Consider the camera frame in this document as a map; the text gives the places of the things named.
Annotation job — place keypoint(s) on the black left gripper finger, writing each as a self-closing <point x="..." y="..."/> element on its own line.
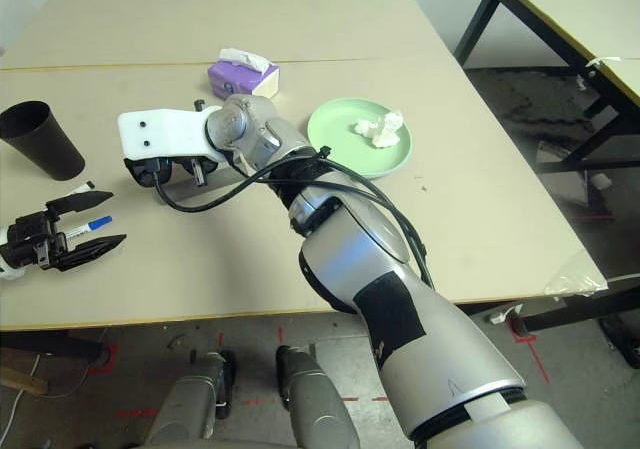
<point x="80" y="201"/>
<point x="90" y="251"/>

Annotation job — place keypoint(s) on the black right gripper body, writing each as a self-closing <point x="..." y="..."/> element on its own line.
<point x="200" y="169"/>

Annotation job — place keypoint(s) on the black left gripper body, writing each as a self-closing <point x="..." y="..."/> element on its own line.
<point x="30" y="236"/>

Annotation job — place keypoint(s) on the blue-capped white marker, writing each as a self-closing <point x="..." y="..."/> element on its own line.
<point x="92" y="225"/>

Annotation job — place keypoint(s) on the black sunglasses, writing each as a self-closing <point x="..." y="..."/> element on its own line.
<point x="145" y="173"/>

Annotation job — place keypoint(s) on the green plate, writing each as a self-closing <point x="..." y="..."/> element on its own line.
<point x="340" y="139"/>

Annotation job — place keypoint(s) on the white tissue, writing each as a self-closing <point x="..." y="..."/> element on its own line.
<point x="382" y="129"/>

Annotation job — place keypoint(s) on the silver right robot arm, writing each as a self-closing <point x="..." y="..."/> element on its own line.
<point x="375" y="269"/>

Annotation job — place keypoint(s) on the purple tissue pack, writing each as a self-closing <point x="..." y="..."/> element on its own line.
<point x="235" y="81"/>

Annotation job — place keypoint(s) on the black table foot bar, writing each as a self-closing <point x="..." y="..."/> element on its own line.
<point x="50" y="344"/>
<point x="575" y="314"/>

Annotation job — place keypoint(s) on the wooden plank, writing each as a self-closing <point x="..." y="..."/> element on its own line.
<point x="20" y="379"/>

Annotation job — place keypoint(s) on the grey robot left leg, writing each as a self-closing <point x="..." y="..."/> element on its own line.
<point x="190" y="409"/>

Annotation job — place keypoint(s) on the grey robot leg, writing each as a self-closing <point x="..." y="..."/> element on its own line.
<point x="190" y="409"/>
<point x="315" y="404"/>

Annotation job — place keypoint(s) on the grey robot right leg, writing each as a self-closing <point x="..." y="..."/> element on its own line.
<point x="315" y="404"/>

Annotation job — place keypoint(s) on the clear plastic film piece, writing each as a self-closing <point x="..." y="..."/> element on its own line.
<point x="575" y="281"/>

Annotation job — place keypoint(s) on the small white floor object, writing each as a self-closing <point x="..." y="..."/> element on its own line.
<point x="600" y="180"/>

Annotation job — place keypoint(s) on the white tape strip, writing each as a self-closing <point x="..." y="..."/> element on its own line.
<point x="602" y="61"/>

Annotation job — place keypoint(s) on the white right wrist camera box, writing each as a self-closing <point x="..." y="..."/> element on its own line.
<point x="165" y="131"/>

